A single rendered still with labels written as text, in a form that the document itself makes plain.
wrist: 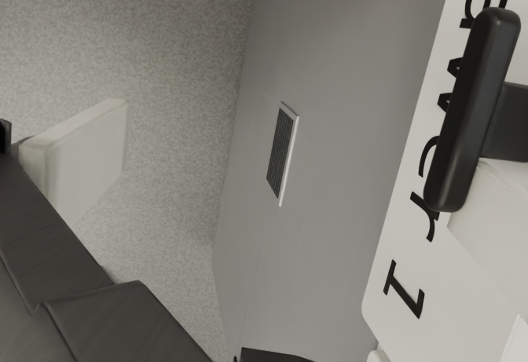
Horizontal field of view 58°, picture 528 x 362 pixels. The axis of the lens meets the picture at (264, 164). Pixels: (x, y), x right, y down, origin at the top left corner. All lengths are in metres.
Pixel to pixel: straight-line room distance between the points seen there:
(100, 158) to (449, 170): 0.12
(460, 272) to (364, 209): 0.17
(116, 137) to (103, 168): 0.01
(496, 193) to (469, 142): 0.02
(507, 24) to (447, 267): 0.11
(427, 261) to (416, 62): 0.15
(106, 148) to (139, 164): 0.95
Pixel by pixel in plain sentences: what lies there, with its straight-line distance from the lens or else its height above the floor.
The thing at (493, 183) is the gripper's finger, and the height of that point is 0.92.
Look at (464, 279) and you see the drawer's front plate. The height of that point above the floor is 0.90.
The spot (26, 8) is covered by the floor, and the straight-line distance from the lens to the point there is 1.09.
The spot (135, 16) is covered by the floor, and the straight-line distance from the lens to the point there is 1.06.
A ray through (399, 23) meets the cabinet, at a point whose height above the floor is 0.71.
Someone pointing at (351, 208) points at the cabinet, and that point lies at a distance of 0.41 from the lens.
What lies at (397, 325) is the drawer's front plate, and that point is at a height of 0.86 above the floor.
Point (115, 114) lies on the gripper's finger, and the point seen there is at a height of 0.89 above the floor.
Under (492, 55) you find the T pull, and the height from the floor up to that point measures 0.91.
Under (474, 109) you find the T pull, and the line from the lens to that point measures 0.18.
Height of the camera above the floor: 1.06
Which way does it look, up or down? 68 degrees down
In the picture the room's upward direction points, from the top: 149 degrees clockwise
